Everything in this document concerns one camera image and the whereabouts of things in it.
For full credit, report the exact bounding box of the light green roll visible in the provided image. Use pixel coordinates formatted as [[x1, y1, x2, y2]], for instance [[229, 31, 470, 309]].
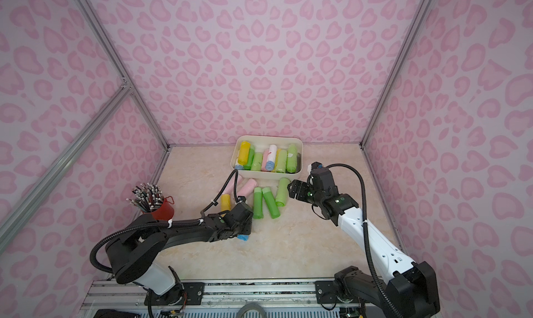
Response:
[[286, 144, 298, 174], [276, 149, 288, 173], [276, 178, 291, 207]]

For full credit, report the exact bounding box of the yellow trash bag roll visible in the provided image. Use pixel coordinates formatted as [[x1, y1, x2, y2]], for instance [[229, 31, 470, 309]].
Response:
[[237, 140, 251, 167], [220, 194, 232, 212]]

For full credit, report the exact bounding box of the light green roll front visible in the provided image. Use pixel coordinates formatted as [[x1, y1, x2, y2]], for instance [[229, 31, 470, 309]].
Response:
[[276, 149, 288, 173]]

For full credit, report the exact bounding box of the white roll with blue end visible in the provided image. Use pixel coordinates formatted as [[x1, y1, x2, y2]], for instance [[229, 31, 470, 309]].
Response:
[[266, 145, 277, 172]]

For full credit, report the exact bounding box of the large yellow roll front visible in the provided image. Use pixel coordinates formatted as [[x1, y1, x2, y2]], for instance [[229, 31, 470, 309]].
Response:
[[272, 148, 280, 172]]

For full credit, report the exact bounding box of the pink roll with white label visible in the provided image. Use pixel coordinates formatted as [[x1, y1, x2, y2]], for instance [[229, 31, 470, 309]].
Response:
[[261, 149, 269, 172]]

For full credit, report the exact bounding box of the bright green roll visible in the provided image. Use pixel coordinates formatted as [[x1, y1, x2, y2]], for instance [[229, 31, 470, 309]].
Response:
[[244, 145, 255, 170]]

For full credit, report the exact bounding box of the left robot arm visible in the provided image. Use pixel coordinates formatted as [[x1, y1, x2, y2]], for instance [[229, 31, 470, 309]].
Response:
[[94, 201, 253, 304]]

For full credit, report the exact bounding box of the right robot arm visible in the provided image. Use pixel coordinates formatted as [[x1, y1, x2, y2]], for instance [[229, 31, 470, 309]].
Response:
[[288, 180, 441, 317]]

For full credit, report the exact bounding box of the green trash bag roll right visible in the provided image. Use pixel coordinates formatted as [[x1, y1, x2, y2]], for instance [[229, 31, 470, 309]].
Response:
[[262, 187, 280, 219]]

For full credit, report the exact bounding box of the green trash bag roll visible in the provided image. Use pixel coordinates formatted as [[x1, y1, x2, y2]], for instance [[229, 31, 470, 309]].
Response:
[[253, 187, 264, 219], [262, 187, 280, 219]]

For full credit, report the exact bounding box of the pink trash bag roll left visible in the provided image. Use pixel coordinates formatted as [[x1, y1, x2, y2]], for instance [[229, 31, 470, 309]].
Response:
[[222, 175, 243, 195]]

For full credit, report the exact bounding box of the pink trash bag roll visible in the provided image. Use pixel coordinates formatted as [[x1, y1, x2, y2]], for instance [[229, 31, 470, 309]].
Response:
[[222, 175, 243, 195], [237, 179, 258, 197]]

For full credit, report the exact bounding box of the green trash bag roll left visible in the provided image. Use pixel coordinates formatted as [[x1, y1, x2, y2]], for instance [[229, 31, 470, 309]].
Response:
[[253, 187, 264, 219]]

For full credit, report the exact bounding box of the pink trash bag roll right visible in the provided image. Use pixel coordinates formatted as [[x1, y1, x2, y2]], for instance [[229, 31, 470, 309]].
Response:
[[237, 179, 258, 197]]

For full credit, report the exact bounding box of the white plastic storage box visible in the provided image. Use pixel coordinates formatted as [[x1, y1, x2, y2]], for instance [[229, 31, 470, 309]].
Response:
[[229, 136, 303, 181]]

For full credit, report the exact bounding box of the red pen holder cup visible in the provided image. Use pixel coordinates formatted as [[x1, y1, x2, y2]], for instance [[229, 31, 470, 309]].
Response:
[[150, 196, 175, 221]]

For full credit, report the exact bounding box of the bundle of pens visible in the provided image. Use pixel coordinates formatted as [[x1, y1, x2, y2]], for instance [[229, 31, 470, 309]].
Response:
[[126, 183, 165, 213]]

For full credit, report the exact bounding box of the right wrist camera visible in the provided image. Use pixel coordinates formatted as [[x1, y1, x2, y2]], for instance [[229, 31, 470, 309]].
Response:
[[308, 162, 335, 190]]

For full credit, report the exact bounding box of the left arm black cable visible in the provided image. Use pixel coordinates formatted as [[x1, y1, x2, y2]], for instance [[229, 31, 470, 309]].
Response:
[[89, 168, 242, 275]]

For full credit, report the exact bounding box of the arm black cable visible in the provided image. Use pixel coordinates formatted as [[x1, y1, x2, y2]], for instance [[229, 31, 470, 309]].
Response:
[[310, 163, 401, 318], [89, 168, 242, 275]]

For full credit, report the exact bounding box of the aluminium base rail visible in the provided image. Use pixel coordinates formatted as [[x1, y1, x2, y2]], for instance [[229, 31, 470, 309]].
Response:
[[78, 278, 438, 318]]

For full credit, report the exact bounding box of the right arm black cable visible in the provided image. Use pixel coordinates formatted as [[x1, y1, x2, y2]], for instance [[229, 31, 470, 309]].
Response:
[[310, 163, 401, 318]]

